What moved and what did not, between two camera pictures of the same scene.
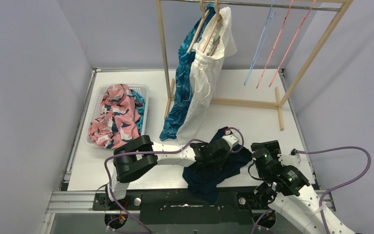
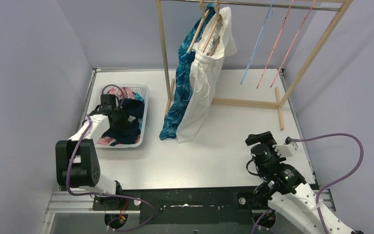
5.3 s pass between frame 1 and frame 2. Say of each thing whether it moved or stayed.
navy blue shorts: moved
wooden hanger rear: stayed
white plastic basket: stayed
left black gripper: moved
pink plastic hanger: stayed
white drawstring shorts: stayed
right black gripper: moved
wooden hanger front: stayed
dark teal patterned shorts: stayed
